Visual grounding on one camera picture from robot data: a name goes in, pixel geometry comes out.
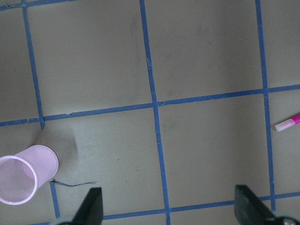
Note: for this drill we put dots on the thin dark thread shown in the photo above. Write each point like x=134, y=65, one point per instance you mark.
x=72, y=185

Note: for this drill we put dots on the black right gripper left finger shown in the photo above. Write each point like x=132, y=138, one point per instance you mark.
x=91, y=210

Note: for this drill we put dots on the pink mesh cup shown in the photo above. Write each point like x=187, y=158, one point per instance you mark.
x=22, y=174

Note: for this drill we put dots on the pink pen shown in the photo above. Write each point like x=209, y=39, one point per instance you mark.
x=288, y=123

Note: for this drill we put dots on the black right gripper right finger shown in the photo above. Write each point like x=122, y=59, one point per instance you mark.
x=248, y=208

